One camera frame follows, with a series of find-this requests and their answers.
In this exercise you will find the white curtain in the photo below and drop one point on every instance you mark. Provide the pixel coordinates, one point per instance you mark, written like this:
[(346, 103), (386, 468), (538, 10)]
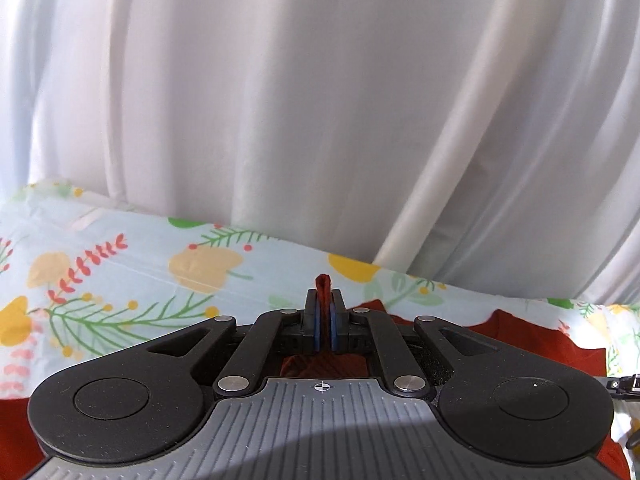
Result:
[(488, 144)]

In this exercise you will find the red knit garment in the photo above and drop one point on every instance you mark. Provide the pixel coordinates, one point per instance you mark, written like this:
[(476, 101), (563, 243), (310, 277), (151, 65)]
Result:
[(428, 399)]

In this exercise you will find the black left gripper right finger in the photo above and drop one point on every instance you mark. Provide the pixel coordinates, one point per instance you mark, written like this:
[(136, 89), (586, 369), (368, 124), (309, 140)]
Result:
[(349, 329)]

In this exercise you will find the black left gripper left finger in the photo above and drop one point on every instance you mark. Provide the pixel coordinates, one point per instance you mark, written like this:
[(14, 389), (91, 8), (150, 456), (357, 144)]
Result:
[(302, 327)]

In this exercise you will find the floral light blue bedsheet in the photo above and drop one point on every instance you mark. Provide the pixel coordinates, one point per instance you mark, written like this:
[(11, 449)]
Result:
[(82, 276)]

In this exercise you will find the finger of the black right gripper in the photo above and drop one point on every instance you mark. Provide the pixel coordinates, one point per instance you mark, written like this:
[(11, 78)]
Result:
[(624, 384)]

